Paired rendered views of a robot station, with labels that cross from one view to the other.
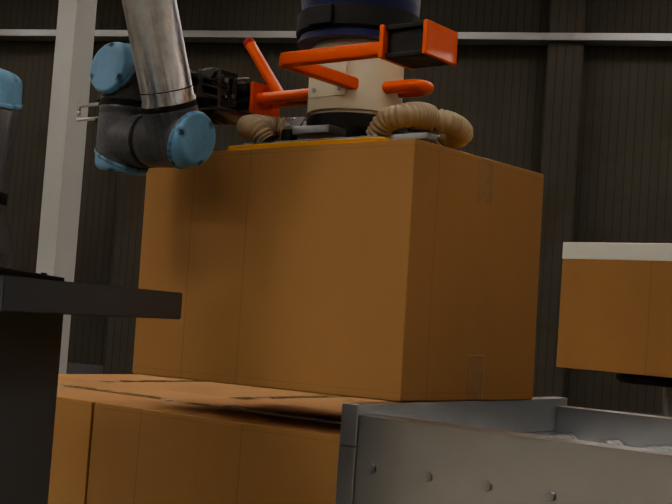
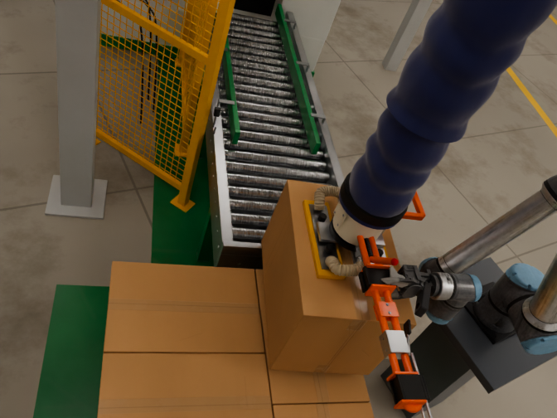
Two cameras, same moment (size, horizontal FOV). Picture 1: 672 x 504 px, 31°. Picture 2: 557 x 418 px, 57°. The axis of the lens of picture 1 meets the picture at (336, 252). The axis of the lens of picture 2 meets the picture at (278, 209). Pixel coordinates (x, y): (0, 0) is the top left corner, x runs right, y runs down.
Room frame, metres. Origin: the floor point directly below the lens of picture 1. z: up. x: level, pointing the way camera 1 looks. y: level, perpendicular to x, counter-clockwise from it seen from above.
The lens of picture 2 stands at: (3.43, 0.41, 2.31)
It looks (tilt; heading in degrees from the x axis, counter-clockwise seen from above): 44 degrees down; 210
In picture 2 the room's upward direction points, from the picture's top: 23 degrees clockwise
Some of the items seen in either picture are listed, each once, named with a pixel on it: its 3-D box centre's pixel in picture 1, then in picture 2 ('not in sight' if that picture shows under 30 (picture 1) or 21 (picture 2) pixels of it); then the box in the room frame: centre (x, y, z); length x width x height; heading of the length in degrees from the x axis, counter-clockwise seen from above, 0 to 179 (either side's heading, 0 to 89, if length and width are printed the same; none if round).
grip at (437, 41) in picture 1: (418, 45); not in sight; (1.76, -0.10, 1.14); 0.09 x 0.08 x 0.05; 143
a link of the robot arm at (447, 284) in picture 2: not in sight; (438, 285); (2.12, 0.32, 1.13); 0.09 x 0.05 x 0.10; 55
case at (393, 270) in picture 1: (336, 274); (327, 276); (2.16, 0.00, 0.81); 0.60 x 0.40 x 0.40; 51
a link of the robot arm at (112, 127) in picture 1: (127, 138); (443, 303); (2.04, 0.37, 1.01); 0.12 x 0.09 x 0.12; 50
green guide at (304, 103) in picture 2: not in sight; (299, 69); (0.89, -1.32, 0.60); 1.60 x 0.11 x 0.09; 54
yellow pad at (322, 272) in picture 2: not in sight; (324, 235); (2.22, -0.07, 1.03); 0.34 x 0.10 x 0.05; 53
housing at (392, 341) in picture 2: not in sight; (394, 344); (2.43, 0.36, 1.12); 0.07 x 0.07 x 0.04; 53
